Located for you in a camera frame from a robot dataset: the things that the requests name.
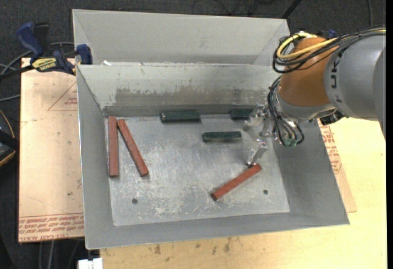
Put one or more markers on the grey metal bin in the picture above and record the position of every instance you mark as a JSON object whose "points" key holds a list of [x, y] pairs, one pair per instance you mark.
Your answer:
{"points": [[184, 175]]}

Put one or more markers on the red-brown flat block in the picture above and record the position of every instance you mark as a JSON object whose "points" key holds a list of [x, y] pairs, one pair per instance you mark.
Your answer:
{"points": [[113, 148], [236, 182], [132, 148]]}

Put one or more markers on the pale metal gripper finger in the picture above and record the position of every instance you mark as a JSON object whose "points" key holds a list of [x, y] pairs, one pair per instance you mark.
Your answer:
{"points": [[259, 151], [251, 120]]}

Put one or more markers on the black cylinder on white bracket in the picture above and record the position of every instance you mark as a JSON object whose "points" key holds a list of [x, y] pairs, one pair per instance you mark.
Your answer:
{"points": [[329, 118]]}

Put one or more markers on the dark green flat block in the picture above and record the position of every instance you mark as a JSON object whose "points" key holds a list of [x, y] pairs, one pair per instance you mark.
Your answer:
{"points": [[180, 116], [221, 136], [241, 114]]}

